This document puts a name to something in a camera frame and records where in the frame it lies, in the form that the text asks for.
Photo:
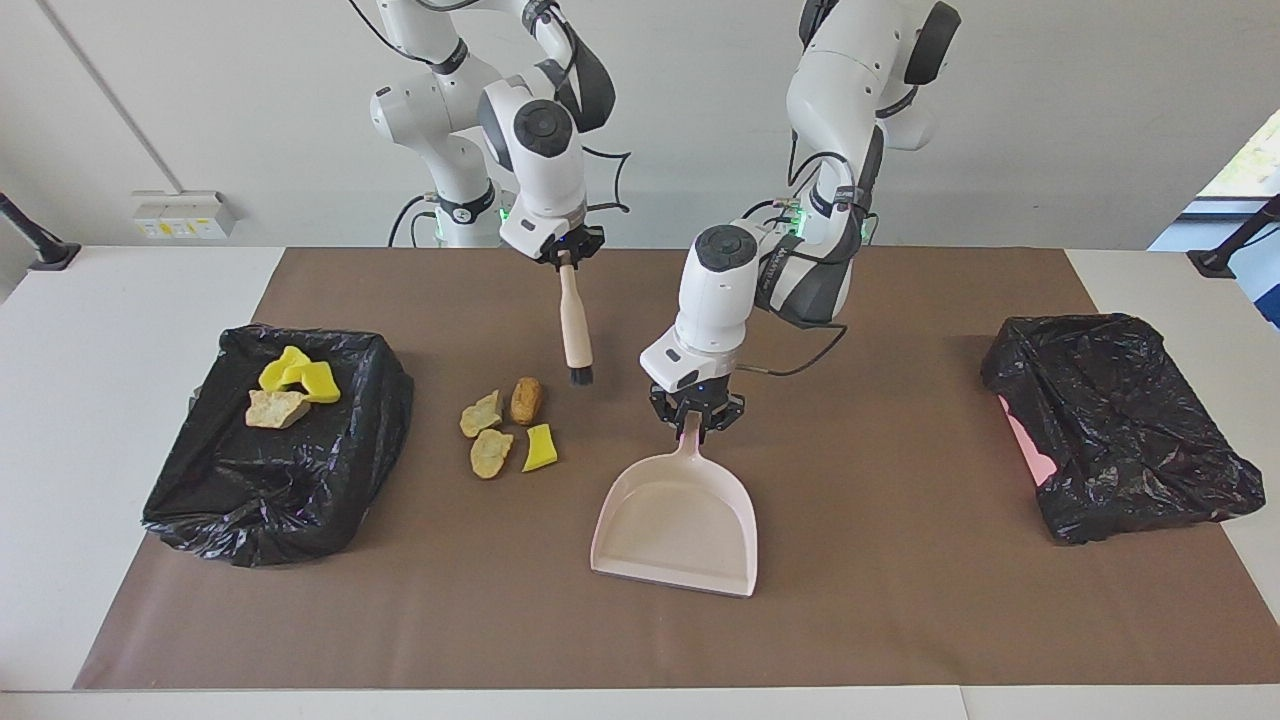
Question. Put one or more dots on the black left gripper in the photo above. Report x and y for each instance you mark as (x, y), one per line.
(700, 397)

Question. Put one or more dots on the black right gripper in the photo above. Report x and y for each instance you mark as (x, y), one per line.
(578, 242)

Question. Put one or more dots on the beige hand brush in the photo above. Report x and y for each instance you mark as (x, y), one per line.
(576, 330)

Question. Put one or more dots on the pale pink plastic dustpan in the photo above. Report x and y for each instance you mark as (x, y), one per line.
(675, 530)

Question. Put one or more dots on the brown foam trash piece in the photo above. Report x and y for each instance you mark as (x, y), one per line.
(527, 401)

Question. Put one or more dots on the yellow foam trash piece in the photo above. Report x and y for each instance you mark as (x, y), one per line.
(320, 382)
(283, 370)
(539, 450)

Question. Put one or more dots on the tan foam trash piece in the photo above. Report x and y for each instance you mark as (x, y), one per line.
(491, 453)
(482, 414)

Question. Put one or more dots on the grey-tan foam trash piece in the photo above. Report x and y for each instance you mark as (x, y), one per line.
(275, 409)

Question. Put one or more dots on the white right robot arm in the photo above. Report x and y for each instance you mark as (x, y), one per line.
(545, 130)

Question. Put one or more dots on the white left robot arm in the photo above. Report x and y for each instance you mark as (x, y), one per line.
(850, 80)

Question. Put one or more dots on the pink plastic bin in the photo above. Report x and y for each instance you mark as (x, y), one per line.
(1025, 445)

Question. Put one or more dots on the black plastic trash bag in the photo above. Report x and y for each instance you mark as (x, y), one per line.
(280, 480)
(1130, 430)

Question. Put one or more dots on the brown table mat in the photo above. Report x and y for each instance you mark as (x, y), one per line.
(900, 600)

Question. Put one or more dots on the black clamp stand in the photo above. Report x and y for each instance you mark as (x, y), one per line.
(50, 255)
(1215, 262)

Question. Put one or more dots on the bright window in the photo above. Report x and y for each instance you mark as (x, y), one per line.
(1250, 160)

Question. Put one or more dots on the white wall socket box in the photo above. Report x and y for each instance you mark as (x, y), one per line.
(180, 215)

